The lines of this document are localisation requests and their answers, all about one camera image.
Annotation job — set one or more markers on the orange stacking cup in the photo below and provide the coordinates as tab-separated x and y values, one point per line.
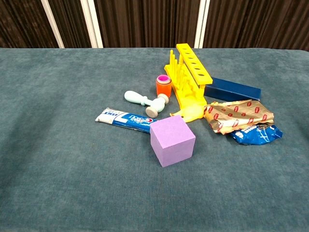
163	90

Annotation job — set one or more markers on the yellow rubber chicken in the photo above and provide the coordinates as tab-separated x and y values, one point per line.
192	113

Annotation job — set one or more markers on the yellow test tube rack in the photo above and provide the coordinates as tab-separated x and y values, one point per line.
193	65

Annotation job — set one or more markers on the pink stacking cup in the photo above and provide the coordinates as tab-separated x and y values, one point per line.
162	78

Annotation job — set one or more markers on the teal table cloth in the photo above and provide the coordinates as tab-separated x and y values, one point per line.
60	169

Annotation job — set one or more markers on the mint toy hammer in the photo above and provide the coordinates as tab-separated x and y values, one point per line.
135	97

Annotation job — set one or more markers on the purple cube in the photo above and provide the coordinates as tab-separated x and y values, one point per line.
173	142

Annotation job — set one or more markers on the blue white toothpaste tube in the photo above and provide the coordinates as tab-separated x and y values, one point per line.
125	119

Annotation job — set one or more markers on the dark blue box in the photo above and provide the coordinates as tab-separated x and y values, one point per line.
231	91

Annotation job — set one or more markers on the blue snack bag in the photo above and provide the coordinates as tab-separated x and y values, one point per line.
256	136

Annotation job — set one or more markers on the white partition post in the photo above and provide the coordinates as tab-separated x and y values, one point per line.
202	24
51	24
91	24

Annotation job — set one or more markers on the gold red snack wrapper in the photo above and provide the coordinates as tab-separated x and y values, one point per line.
231	113

